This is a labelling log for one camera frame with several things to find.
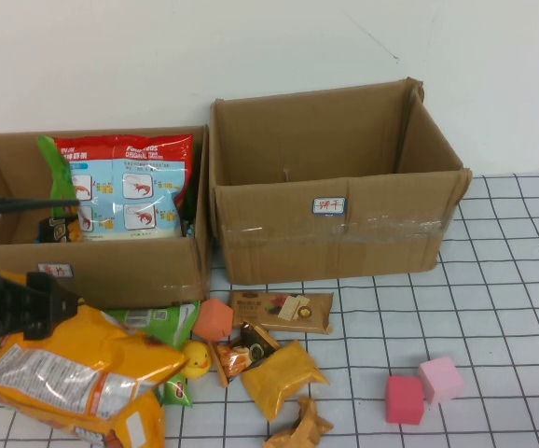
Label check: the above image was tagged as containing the white checkered tablecloth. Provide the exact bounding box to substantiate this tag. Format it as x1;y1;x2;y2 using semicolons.
0;170;539;448

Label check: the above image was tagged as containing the large yellow chips bag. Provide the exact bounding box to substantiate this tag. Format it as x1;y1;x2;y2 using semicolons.
0;269;189;448

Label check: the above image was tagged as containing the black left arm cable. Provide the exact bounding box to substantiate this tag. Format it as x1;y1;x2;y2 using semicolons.
0;188;80;220

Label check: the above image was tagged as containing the red foam cube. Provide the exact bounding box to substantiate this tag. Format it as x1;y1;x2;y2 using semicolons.
384;374;425;426

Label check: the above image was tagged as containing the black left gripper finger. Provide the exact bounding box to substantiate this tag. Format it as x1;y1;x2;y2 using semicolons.
25;272;85;341

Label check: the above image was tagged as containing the tall cardboard box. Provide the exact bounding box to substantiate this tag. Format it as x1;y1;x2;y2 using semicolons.
208;77;474;286

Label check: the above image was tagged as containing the pink foam cube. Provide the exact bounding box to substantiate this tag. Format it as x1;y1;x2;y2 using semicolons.
417;356;465;405

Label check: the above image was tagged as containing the yellow rubber duck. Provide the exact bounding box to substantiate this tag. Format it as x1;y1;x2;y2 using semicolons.
181;340;213;377

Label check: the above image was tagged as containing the black snack bag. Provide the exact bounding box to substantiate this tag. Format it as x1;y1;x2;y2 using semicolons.
34;214;87;245

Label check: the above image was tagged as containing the mustard yellow snack packet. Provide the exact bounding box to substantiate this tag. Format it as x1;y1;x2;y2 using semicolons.
240;340;330;424

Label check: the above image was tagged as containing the slim green snack bag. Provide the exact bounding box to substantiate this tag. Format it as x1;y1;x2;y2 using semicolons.
35;134;83;225

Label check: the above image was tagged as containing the green potato chips bag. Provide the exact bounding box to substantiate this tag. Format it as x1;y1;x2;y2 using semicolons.
105;301;201;408

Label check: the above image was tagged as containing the mustard wrapper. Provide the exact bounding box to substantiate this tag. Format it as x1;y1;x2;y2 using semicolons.
262;395;335;448

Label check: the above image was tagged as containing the low cardboard box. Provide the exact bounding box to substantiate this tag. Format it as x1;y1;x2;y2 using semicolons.
0;124;213;324

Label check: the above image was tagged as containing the dark brown snack packet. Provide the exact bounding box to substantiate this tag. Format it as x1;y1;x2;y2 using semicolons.
206;321;281;388

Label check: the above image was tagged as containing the brown wafer biscuit pack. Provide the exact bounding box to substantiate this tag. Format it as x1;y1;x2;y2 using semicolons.
229;289;335;336

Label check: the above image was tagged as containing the red shrimp cracker bag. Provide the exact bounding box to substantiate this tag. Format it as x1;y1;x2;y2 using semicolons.
52;133;195;243

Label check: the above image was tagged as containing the orange foam block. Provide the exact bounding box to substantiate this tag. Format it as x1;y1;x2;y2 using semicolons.
190;298;234;341

